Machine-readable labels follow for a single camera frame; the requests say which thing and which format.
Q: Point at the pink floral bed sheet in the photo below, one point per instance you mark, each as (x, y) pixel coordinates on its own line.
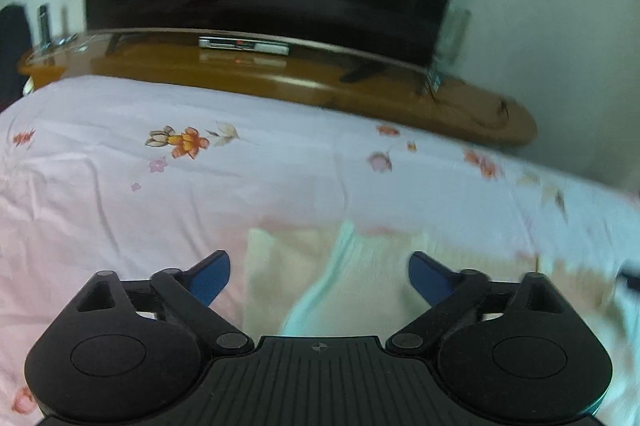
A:
(150, 206)

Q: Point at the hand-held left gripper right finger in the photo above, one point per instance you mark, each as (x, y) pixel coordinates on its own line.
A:
(427, 278)

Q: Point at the white knit sweater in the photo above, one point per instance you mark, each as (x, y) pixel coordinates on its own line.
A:
(280, 276)

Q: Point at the silver set-top box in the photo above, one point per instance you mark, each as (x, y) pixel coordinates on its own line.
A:
(244, 46)

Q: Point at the dark bottle on cabinet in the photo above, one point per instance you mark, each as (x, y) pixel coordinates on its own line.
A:
(44, 26)

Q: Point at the dark cloth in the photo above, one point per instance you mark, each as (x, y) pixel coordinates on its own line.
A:
(11, 56)

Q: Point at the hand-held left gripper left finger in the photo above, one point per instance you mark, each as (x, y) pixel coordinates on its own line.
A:
(212, 277)

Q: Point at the wooden television stand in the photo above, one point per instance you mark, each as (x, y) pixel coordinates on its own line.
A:
(250, 74)

